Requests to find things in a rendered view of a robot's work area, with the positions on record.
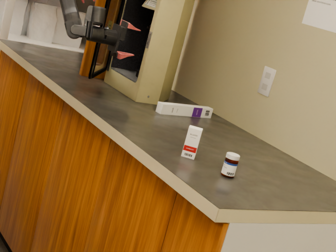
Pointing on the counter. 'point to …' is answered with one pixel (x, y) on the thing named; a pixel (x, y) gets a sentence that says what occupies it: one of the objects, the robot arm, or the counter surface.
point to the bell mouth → (150, 4)
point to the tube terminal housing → (157, 54)
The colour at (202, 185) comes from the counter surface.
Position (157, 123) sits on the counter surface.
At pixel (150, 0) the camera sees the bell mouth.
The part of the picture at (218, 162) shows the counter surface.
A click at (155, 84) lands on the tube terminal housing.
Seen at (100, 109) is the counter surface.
